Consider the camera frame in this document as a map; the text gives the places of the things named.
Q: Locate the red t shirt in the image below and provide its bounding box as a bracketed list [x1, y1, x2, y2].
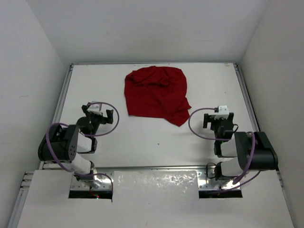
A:
[124, 66, 191, 127]

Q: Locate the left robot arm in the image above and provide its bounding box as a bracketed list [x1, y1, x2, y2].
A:
[38, 102, 118, 184]

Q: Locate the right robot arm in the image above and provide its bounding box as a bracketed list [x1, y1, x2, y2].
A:
[203, 113, 278, 183]

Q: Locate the white foam front panel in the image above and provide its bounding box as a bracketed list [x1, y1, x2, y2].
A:
[18, 170, 293, 228]

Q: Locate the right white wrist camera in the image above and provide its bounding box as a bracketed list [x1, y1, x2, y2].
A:
[214, 105, 229, 120]

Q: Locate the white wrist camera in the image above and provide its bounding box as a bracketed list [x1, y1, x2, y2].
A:
[214, 105, 229, 120]
[87, 102, 103, 115]

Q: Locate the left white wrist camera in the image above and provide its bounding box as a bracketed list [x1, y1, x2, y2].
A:
[87, 102, 103, 115]

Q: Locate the right aluminium frame rail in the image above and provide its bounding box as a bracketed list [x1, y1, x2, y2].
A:
[233, 63, 260, 131]

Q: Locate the aluminium frame rail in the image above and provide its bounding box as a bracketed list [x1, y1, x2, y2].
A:
[233, 63, 260, 131]
[39, 64, 74, 170]

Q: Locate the left aluminium frame rail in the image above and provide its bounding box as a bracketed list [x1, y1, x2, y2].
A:
[39, 64, 74, 170]

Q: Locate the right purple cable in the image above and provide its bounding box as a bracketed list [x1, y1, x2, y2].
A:
[188, 108, 262, 193]

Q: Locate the front aluminium mounting rail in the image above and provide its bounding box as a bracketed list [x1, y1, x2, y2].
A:
[70, 166, 242, 190]

